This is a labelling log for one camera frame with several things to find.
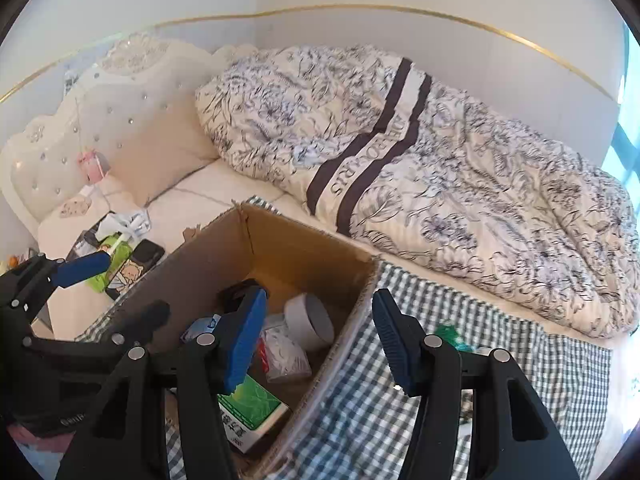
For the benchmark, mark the white tape roll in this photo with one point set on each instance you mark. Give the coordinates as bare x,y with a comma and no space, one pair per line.
312,322

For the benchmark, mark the plastic bag of cups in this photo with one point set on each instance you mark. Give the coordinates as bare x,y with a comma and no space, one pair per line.
285,355

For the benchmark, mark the cream bed mattress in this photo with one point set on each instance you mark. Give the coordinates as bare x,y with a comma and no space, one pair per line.
200,195

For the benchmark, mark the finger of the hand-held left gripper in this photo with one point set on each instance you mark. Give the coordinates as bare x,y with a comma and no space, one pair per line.
145,320
82,270

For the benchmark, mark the green white carton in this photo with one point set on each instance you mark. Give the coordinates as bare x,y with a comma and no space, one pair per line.
255,402

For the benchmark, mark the floral cream quilt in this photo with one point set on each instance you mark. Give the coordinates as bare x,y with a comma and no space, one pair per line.
475,185

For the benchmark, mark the grey checked cloth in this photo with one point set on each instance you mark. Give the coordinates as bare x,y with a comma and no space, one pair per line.
550,360

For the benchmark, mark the black phone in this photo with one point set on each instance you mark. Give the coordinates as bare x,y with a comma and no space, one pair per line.
150,255

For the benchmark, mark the blue curtain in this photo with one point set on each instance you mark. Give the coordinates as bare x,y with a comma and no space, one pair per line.
627,150

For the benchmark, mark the white crumpled plastic bag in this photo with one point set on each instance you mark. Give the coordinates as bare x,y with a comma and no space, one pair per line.
120,222

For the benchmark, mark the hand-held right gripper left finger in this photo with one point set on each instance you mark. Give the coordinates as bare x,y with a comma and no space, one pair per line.
245,340

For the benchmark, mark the green foil wrapper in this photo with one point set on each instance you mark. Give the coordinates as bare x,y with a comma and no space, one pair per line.
450,335

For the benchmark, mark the green cartoon tissue pack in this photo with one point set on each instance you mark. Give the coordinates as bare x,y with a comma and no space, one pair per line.
122,270

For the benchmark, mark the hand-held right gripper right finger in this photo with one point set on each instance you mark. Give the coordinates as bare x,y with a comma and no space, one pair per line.
397,345

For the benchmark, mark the cream pillow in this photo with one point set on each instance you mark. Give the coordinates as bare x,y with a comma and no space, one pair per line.
160,160

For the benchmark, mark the cream tufted headboard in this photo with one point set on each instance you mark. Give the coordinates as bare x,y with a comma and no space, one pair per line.
100,110

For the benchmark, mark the cardboard box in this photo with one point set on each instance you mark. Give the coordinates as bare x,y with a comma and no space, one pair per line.
290,255

